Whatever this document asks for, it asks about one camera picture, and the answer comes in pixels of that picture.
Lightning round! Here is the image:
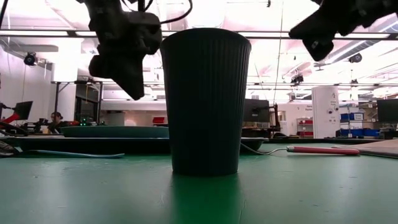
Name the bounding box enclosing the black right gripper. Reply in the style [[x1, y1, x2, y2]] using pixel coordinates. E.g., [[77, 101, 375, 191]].
[[289, 0, 398, 62]]

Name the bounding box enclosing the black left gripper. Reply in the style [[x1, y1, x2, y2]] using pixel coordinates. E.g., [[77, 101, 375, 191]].
[[83, 0, 162, 101]]

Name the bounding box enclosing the teal round plate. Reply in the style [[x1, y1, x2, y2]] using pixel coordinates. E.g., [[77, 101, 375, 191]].
[[60, 125, 170, 139]]

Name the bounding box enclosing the black serving tray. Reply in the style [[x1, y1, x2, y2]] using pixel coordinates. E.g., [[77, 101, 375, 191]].
[[0, 136, 269, 155]]

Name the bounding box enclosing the spoon with blue handle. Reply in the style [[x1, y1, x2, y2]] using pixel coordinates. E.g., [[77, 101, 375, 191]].
[[26, 149, 125, 159]]

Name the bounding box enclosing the fork with pink handle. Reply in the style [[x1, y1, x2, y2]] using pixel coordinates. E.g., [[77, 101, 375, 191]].
[[240, 142, 361, 156]]

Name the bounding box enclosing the dark ribbed cup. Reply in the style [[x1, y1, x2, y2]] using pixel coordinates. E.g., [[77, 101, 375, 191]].
[[159, 27, 252, 177]]

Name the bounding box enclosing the white square pillar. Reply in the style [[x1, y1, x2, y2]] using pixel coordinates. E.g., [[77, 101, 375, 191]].
[[312, 86, 341, 139]]

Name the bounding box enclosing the person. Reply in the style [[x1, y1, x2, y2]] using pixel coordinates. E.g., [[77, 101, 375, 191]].
[[47, 111, 68, 134]]

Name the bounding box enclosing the blue bin with white label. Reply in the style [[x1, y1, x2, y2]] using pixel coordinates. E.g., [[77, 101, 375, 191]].
[[340, 112, 364, 122]]

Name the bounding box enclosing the black desk monitor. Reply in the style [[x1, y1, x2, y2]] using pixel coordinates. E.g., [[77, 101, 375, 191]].
[[243, 98, 271, 123]]

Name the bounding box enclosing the large black monitor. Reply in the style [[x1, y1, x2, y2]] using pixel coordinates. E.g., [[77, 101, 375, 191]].
[[377, 98, 398, 124]]

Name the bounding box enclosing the black background robot rig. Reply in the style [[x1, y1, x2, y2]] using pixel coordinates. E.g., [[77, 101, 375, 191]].
[[23, 117, 103, 135]]

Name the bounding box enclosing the blue storage bin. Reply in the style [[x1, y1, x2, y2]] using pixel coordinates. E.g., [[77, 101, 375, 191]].
[[340, 128, 381, 138]]

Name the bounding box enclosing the small black monitor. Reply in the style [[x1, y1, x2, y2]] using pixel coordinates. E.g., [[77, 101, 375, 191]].
[[14, 101, 34, 121]]

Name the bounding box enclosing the Acadia lighthouse picture book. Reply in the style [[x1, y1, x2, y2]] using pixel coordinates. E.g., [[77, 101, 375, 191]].
[[331, 139, 398, 160]]

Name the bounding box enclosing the green table mat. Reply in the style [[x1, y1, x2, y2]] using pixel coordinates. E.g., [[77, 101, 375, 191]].
[[0, 142, 398, 224]]

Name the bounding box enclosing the black ceiling camera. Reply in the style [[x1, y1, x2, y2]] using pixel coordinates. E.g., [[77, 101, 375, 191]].
[[24, 52, 38, 67], [348, 52, 363, 64], [290, 73, 305, 85]]

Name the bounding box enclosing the black metal frame stand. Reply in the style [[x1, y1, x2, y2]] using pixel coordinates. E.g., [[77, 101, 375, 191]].
[[51, 80, 103, 127]]

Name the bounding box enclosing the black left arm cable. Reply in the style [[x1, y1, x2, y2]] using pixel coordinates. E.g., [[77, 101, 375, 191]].
[[121, 0, 193, 25]]

